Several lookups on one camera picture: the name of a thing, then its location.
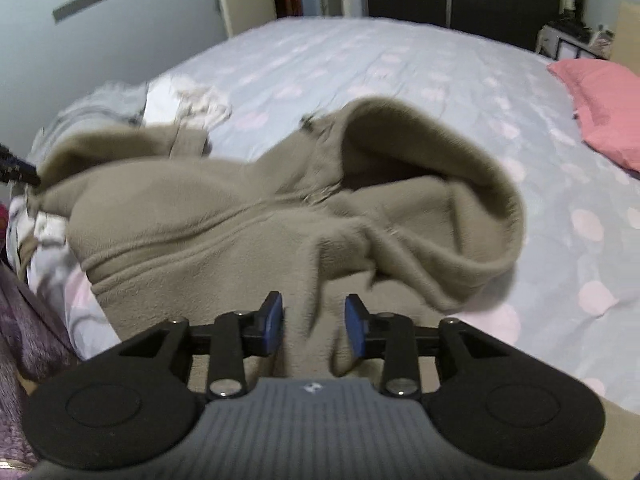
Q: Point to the purple cloth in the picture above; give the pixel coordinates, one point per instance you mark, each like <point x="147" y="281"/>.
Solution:
<point x="25" y="335"/>

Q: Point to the white printed cloth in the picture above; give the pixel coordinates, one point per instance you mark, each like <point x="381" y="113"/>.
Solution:
<point x="50" y="270"/>

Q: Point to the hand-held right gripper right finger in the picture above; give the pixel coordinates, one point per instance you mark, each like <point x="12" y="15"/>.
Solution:
<point x="353" y="327"/>

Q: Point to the olive fleece hoodie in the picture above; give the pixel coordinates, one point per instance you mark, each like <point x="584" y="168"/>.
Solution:
<point x="200" y="240"/>

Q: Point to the grey wall plate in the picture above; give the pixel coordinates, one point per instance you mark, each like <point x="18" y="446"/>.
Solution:
<point x="82" y="3"/>

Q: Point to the orange object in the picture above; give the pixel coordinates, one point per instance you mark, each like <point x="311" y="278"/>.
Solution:
<point x="293" y="1"/>

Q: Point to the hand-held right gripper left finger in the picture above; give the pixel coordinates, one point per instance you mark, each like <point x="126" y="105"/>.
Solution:
<point x="273" y="325"/>

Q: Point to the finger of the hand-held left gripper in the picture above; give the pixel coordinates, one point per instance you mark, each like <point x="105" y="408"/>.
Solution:
<point x="15" y="167"/>

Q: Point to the pink pillow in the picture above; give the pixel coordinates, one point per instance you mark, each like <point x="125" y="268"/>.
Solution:
<point x="605" y="105"/>

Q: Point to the bed with dotted sheet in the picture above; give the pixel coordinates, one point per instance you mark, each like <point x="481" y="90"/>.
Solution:
<point x="400" y="60"/>

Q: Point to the grey garment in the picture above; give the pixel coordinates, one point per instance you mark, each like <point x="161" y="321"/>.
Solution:
<point x="95" y="110"/>

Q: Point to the white nightstand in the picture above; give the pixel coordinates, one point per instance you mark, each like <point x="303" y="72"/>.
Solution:
<point x="570" y="40"/>

